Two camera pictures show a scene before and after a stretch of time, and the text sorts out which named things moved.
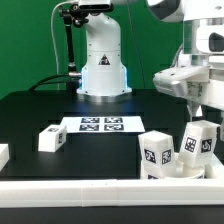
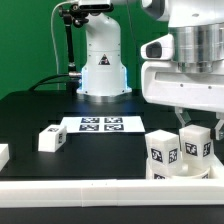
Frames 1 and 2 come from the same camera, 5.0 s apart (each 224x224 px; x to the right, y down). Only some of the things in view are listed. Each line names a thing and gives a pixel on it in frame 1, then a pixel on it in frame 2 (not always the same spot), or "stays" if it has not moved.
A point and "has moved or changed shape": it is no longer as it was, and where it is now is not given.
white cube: [156, 153] has moved or changed shape
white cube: [199, 142] stays
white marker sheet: [103, 124] stays
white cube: [52, 138] stays
